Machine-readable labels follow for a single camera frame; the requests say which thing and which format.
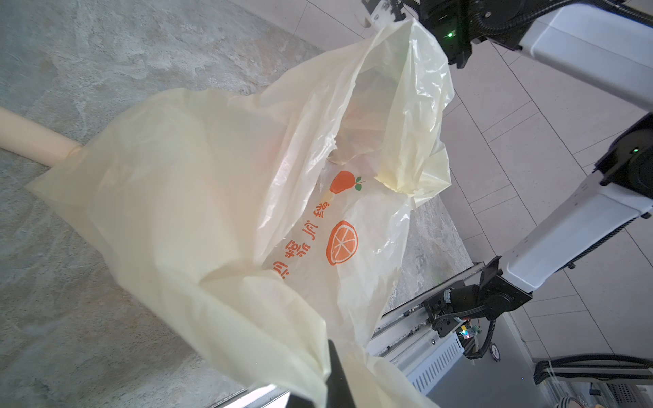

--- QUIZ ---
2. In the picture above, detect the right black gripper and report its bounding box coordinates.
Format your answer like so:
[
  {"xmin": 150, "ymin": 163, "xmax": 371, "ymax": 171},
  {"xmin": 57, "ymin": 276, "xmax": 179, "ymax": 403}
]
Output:
[{"xmin": 402, "ymin": 0, "xmax": 488, "ymax": 69}]

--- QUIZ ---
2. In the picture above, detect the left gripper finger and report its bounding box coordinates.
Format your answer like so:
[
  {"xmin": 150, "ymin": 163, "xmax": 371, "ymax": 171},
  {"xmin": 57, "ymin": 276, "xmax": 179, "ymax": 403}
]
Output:
[{"xmin": 286, "ymin": 340, "xmax": 356, "ymax": 408}]

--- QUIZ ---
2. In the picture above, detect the cream plastic fruit bag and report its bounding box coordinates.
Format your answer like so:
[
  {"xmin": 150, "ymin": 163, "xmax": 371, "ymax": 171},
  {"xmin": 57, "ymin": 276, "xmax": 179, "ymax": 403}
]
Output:
[{"xmin": 28, "ymin": 20, "xmax": 454, "ymax": 407}]

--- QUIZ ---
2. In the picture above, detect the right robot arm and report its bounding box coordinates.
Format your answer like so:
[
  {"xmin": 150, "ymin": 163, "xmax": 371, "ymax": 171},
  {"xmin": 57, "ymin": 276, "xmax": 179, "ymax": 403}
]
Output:
[{"xmin": 442, "ymin": 42, "xmax": 652, "ymax": 354}]

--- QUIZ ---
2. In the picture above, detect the right circuit board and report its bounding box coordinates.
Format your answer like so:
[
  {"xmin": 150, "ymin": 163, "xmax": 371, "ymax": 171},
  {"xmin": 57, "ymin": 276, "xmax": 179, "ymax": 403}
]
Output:
[{"xmin": 456, "ymin": 321, "xmax": 482, "ymax": 343}]

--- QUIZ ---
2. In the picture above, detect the beige rolling pin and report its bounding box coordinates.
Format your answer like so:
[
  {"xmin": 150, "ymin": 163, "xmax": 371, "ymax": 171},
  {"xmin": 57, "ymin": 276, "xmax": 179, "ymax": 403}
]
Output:
[{"xmin": 1, "ymin": 108, "xmax": 83, "ymax": 168}]

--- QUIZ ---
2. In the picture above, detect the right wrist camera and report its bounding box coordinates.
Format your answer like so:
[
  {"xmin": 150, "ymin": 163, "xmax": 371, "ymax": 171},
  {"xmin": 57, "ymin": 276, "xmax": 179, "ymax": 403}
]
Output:
[{"xmin": 361, "ymin": 0, "xmax": 406, "ymax": 31}]

